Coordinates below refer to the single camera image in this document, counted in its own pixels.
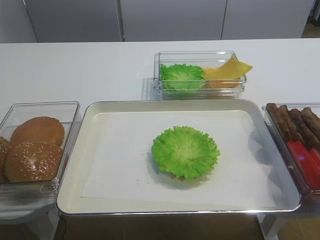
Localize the clear box lettuce and cheese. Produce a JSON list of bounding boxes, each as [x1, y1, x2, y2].
[[153, 50, 247, 100]]

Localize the brown patty rightmost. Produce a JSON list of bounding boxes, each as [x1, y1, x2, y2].
[[301, 107, 320, 144]]

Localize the clear box patties and tomatoes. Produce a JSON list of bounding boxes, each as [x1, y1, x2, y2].
[[262, 103, 320, 204]]

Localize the brown patty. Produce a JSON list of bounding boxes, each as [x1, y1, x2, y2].
[[278, 105, 308, 147], [266, 103, 293, 142], [289, 108, 320, 150], [301, 107, 320, 144]]

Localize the plain brown bun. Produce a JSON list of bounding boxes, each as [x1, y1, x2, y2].
[[10, 116, 65, 147]]

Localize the yellow cheese slice top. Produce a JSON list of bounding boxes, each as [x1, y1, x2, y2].
[[202, 54, 253, 80]]

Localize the green lettuce in box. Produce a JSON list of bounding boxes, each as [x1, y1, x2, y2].
[[160, 63, 206, 91]]

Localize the green lettuce leaf on tray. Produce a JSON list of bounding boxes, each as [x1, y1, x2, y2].
[[151, 126, 220, 180]]

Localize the white parchment paper sheet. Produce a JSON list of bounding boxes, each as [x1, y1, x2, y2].
[[81, 110, 276, 210]]

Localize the red tomato slice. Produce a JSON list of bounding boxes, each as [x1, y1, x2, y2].
[[309, 148, 320, 168], [286, 141, 320, 190]]

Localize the sesame bun left edge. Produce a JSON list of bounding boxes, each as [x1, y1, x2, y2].
[[0, 136, 11, 184]]

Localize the brown patty leftmost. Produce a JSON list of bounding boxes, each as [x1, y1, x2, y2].
[[266, 103, 293, 142]]

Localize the silver metal baking tray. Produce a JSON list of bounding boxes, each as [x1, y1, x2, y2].
[[56, 99, 301, 215]]

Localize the sesame bun front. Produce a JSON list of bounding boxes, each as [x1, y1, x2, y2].
[[4, 141, 64, 183]]

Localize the clear box with buns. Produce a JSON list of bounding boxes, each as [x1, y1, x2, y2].
[[0, 101, 82, 202]]

